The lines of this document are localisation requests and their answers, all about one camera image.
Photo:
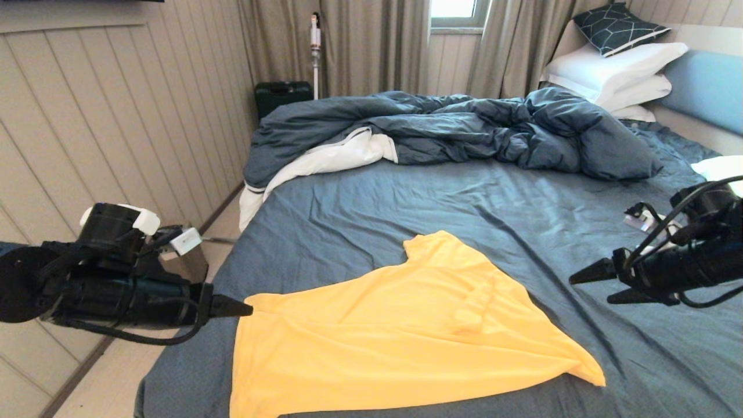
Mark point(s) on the beige curtain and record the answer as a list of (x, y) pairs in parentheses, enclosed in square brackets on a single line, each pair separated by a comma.
[(371, 46), (511, 46)]

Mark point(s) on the white stick vacuum cleaner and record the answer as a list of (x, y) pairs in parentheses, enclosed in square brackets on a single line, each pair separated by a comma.
[(315, 38)]

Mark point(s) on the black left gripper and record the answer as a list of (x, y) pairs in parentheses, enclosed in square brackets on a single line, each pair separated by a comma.
[(127, 302)]

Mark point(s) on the dark patterned cushion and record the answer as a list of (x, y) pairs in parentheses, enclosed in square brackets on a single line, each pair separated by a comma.
[(615, 29)]

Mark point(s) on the crumpled dark blue duvet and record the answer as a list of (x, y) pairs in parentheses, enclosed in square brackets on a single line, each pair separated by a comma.
[(464, 125)]

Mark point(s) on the blue bed sheet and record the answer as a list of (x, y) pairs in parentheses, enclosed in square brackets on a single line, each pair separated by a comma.
[(406, 197)]

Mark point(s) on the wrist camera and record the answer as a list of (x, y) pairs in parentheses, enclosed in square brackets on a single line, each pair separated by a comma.
[(186, 241), (641, 220)]

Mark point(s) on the dark green suitcase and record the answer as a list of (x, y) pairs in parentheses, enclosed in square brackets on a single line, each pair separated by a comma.
[(281, 96)]

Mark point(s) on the yellow t-shirt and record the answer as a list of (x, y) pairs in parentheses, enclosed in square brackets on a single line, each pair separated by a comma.
[(377, 348)]

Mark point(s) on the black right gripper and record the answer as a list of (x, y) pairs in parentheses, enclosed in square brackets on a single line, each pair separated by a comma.
[(685, 267)]

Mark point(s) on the large white pillow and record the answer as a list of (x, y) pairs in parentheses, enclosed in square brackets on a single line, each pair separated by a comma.
[(609, 67)]

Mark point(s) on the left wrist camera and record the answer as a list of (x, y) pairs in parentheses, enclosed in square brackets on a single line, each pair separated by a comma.
[(186, 241)]

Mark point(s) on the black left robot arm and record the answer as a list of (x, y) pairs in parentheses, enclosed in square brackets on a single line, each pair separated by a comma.
[(23, 284)]

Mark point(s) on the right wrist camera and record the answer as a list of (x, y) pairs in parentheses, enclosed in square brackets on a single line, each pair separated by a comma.
[(641, 220)]

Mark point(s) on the grey metal rod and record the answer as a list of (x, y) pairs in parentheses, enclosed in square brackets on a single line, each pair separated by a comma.
[(223, 239)]

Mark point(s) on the window with grey frame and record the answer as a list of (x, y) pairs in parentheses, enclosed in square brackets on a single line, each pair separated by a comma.
[(455, 8)]

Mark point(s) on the brown trash bin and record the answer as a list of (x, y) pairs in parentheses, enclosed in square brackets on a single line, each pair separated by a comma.
[(191, 268)]

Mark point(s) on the blue headboard pad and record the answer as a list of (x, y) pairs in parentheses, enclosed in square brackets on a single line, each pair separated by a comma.
[(708, 90)]

